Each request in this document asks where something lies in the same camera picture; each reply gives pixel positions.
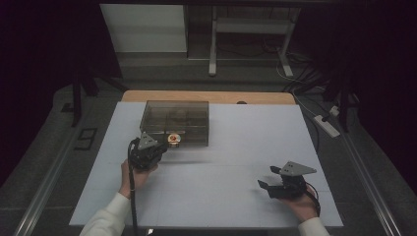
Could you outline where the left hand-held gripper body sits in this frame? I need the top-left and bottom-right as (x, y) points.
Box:
(128, 131), (164, 171)

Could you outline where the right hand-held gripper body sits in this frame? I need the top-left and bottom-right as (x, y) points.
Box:
(267, 160), (318, 200)

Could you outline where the round gold red badge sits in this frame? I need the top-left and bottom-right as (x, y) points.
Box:
(167, 133), (182, 147)

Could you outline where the transparent grey drawer box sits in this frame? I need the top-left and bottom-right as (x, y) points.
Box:
(139, 99), (210, 148)

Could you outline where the person's right hand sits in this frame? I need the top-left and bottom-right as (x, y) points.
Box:
(278, 186), (321, 224)

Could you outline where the person's left hand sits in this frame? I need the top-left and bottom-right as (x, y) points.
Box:
(118, 159), (159, 200)

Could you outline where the white table mat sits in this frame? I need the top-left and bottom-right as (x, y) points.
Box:
(68, 100), (344, 229)

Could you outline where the white power strip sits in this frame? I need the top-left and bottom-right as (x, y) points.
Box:
(313, 114), (341, 139)

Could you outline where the wooden table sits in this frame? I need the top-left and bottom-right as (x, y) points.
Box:
(121, 89), (297, 106)

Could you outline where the black tripod stand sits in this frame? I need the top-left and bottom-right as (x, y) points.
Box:
(70, 65), (130, 128)
(323, 65), (362, 134)

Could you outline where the white cabinet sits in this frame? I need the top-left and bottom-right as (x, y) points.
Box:
(99, 3), (188, 54)

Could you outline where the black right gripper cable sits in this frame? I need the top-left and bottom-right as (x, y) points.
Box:
(304, 181), (322, 218)

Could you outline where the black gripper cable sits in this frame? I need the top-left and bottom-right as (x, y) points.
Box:
(126, 137), (141, 236)
(304, 181), (322, 218)

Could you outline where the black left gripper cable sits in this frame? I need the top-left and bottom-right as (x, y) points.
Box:
(126, 137), (141, 236)

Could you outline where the black floor socket frame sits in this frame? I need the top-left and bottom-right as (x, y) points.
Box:
(74, 127), (98, 151)

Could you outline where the aluminium rail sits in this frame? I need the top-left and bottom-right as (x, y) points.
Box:
(13, 129), (85, 236)
(340, 126), (403, 236)

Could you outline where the bundle of floor cables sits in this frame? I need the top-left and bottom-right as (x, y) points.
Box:
(215, 33), (328, 94)

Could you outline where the white metal desk frame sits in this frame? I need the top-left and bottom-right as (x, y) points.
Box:
(208, 5), (301, 79)

